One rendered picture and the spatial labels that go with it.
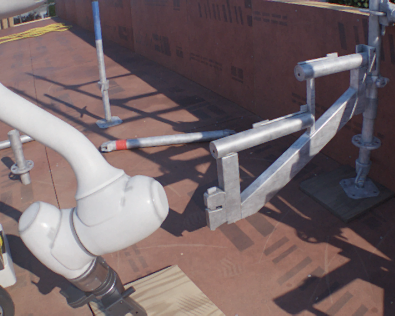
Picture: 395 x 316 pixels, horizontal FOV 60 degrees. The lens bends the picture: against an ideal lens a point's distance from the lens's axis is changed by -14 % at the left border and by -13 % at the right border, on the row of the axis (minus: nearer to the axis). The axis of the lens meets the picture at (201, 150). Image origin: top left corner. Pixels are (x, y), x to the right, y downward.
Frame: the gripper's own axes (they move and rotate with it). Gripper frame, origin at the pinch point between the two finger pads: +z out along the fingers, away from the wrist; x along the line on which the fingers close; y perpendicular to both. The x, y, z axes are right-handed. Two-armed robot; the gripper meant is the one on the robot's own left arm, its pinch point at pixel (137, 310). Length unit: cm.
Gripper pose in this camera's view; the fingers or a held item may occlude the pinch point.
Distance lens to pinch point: 94.2
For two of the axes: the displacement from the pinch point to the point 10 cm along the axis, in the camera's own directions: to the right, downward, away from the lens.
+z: 4.3, 7.1, 5.6
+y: 7.9, -6.0, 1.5
